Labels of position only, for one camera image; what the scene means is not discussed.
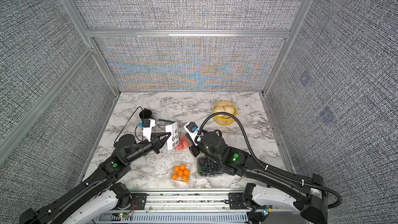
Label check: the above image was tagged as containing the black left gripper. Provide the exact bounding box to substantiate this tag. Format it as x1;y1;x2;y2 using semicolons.
126;132;171;165

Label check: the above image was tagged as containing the white fruit sticker sheet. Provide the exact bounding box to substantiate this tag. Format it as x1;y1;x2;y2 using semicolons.
165;122;180;150

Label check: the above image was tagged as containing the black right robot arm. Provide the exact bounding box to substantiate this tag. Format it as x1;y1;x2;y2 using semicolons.
186;131;330;224

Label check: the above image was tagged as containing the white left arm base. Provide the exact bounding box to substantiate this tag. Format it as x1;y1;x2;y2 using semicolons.
63;183;133;224

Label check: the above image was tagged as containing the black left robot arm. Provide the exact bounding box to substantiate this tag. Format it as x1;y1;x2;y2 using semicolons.
19;132;172;224

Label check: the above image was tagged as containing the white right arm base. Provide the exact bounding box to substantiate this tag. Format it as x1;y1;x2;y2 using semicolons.
242;183;299;213

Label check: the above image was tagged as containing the clear box of strawberries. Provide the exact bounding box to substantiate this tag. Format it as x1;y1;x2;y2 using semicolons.
175;135;190;151

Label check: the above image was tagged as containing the clear box of blueberries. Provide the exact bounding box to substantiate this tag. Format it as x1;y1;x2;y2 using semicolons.
197;155;225;179

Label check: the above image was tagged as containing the clear box of oranges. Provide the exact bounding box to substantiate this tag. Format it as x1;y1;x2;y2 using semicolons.
169;161;192;183

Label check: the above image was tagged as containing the black metal cup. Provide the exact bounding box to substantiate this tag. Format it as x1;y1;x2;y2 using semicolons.
139;108;152;119

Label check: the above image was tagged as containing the yellow bamboo steamer basket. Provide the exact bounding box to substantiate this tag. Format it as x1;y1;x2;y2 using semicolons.
212;101;237;125

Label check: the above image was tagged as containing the left steamed bun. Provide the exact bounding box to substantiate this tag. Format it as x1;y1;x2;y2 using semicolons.
214;106;225;113

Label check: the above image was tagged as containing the steamed bun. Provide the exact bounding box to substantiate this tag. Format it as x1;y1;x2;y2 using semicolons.
214;106;225;113
224;105;235;115

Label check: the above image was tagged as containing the right steamed bun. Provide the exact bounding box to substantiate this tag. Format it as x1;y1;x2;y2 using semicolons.
224;105;235;115

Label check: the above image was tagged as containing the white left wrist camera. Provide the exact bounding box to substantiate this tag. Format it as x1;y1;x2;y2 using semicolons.
139;118;155;142

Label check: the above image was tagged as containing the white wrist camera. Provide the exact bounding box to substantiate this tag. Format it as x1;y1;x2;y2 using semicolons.
183;122;198;146
139;118;155;142

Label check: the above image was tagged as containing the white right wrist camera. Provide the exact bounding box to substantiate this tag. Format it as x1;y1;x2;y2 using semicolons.
183;122;198;146

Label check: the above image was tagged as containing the thin black left cable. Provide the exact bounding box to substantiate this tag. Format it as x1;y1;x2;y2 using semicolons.
113;106;145;144

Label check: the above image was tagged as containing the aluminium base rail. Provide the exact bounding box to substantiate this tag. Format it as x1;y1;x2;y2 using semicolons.
88;189;308;224

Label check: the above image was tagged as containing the black corrugated right cable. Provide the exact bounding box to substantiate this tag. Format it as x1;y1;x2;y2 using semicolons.
194;111;343;209

